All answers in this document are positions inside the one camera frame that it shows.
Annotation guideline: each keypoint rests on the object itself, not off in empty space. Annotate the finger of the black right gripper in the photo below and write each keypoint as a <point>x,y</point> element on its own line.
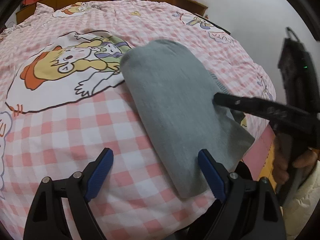
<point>269,110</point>

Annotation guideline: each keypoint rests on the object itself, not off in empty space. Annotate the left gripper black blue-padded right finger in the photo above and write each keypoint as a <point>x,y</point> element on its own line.
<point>249,208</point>

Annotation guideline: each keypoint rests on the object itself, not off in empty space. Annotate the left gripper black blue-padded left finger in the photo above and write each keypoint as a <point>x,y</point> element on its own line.
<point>46,218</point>

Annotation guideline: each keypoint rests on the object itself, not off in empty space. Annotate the grey pants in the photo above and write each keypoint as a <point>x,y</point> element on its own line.
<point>173,93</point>

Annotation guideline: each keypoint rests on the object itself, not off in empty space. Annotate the white quilted sleeve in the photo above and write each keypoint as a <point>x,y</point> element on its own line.
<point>303,204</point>

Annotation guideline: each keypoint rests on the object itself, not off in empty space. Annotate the pink checkered cartoon bedsheet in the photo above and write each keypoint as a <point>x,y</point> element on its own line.
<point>63,100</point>

